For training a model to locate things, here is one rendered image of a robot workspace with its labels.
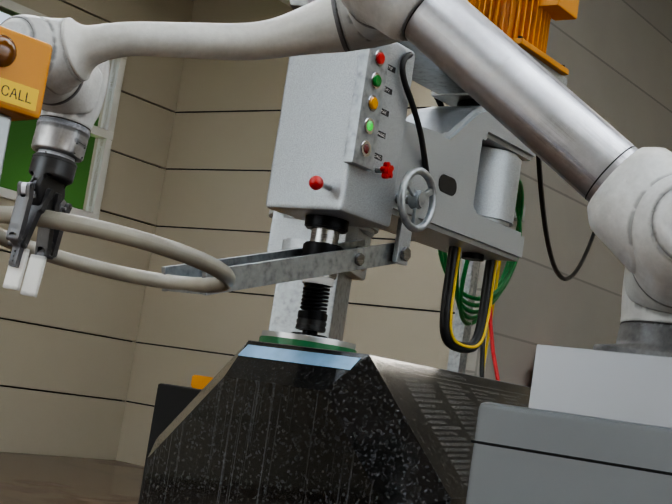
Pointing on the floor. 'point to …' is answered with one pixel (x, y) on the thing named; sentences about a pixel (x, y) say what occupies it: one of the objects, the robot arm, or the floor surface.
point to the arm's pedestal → (567, 459)
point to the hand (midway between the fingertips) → (24, 273)
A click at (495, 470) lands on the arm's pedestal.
